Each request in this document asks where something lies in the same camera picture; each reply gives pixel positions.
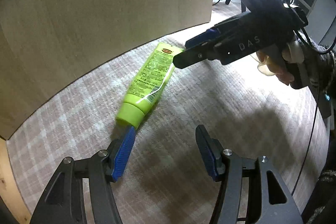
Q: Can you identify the green lotion tube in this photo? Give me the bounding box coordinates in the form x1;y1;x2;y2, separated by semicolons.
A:
116;42;182;128

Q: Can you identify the person's right hand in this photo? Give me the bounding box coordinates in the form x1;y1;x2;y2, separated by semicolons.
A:
256;39;305;89

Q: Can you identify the large wooden board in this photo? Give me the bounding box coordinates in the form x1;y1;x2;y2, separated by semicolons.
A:
1;0;212;139

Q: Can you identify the black power cable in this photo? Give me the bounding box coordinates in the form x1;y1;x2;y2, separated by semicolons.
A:
284;0;336;196

